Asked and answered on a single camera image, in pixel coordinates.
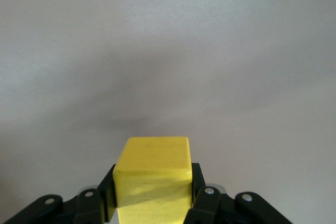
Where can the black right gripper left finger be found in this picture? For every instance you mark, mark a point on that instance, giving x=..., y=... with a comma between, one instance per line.
x=89, y=208

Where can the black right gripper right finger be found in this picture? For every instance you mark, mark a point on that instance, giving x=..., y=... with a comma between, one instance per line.
x=210, y=208

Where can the yellow wooden block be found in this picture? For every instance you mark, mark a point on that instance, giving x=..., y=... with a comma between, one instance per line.
x=155, y=161

